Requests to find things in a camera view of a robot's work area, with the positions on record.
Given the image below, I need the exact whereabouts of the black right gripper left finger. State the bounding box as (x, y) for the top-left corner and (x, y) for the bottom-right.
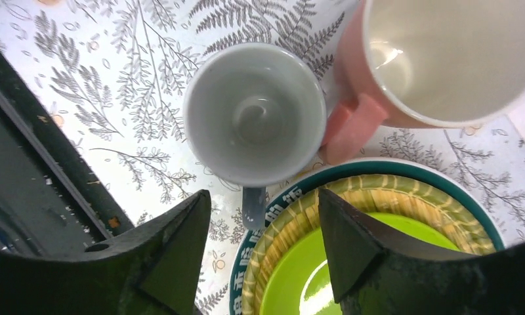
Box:
(0, 190), (211, 314)

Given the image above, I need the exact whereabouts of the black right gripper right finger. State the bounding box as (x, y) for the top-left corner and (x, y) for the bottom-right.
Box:
(318, 189), (525, 314)

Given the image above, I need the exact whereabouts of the lime green plate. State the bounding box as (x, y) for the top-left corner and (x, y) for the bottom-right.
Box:
(258, 212), (459, 315)

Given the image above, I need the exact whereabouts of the woven bamboo tray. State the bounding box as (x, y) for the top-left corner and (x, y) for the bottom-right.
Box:
(234, 174), (495, 314)

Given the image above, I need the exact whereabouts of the white plate green red rim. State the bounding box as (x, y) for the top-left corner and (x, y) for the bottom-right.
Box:
(229, 157), (504, 314)

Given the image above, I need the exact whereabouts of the grey dotted mug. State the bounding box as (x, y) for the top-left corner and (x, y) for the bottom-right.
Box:
(183, 43), (327, 230)

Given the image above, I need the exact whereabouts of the pink ceramic mug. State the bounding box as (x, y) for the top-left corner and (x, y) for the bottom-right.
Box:
(320, 1), (525, 165)

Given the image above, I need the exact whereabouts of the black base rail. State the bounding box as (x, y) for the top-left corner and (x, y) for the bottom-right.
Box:
(0, 51), (133, 257)

